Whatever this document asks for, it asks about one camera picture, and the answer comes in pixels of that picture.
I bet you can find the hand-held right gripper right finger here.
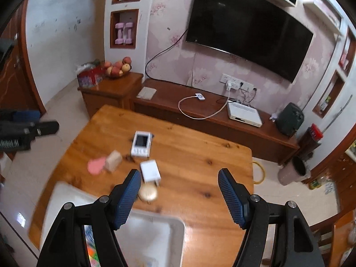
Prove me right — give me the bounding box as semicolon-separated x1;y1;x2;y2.
218;168;326;267

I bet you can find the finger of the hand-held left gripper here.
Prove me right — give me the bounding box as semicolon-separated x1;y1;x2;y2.
0;120;60;142
0;110;42;123

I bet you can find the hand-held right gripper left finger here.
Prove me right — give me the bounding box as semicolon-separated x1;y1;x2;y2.
37;169;142;267

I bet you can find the gold round compact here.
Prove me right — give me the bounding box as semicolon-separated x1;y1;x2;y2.
138;182;159;203

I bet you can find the white charger plug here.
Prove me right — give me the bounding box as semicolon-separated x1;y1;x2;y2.
140;160;162;186

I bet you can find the beige charger block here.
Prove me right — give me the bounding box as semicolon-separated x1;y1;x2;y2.
105;150;123;172

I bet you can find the pink kidney-shaped case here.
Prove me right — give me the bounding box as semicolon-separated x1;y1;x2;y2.
87;157;107;176

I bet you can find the white plastic tray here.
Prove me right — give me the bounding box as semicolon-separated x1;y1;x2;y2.
42;182;185;267

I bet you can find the white handheld game console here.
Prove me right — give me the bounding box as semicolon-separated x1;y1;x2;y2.
130;131;154;158

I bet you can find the colourful puzzle cube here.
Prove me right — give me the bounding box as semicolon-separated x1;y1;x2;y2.
86;242;98;260

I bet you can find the wooden door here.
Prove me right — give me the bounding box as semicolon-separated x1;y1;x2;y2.
0;0;46;114

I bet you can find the pink-grey trash bin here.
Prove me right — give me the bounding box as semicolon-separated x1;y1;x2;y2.
278;156;310;186

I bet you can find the red tissue pack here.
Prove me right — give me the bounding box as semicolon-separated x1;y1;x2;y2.
77;63;104;87

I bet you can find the wooden side cabinet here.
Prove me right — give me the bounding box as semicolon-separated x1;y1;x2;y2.
78;72;144;119

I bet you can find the white set-top box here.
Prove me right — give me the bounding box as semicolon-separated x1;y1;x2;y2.
227;102;263;127

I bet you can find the cooking oil bottle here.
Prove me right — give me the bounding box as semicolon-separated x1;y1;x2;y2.
310;178;326;190

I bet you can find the bowl of fruit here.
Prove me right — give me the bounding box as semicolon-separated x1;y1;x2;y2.
105;57;132;78

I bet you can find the wooden television cabinet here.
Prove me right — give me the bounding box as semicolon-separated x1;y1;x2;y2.
132;78;300;164

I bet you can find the dark jar with red lid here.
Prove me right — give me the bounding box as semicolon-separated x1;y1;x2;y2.
302;124;324;159

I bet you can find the grey flat pad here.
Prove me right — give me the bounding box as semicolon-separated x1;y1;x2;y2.
136;87;157;100

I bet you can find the wooden chair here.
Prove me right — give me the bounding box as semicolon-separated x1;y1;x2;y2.
311;208;356;267

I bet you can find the curved sword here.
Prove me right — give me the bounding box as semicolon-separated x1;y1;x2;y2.
323;95;352;132

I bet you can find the yellow ring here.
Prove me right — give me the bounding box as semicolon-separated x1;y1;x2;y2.
252;161;266;184

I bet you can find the white charging cable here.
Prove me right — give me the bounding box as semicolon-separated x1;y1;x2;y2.
178;96;231;120

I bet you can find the white wall socket strip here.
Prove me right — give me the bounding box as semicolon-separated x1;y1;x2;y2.
220;74;257;92

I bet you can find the black television cable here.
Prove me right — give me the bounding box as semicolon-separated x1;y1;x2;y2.
145;29;188;81

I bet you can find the black wall television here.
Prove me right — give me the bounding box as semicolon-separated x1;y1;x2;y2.
185;0;314;83

